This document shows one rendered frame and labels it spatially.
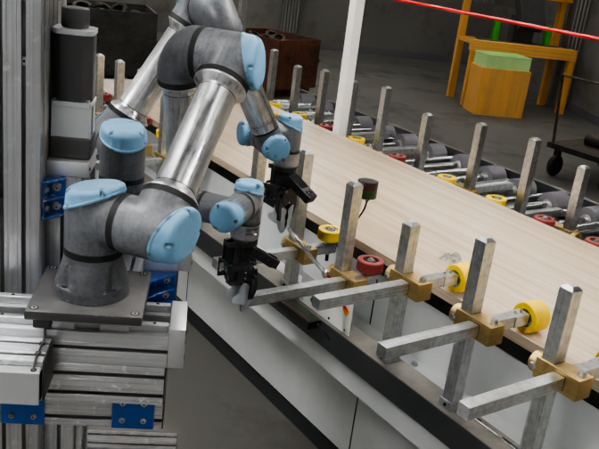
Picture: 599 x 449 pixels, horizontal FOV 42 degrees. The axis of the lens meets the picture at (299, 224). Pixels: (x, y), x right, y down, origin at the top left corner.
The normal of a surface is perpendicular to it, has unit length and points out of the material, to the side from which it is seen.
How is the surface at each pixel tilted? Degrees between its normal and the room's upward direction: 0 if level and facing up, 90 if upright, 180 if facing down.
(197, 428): 0
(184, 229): 95
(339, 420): 90
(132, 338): 90
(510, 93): 90
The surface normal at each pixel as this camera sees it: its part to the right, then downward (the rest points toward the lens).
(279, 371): -0.83, 0.10
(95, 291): 0.36, 0.06
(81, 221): -0.29, 0.26
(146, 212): -0.15, -0.46
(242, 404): 0.11, -0.94
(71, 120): 0.10, 0.35
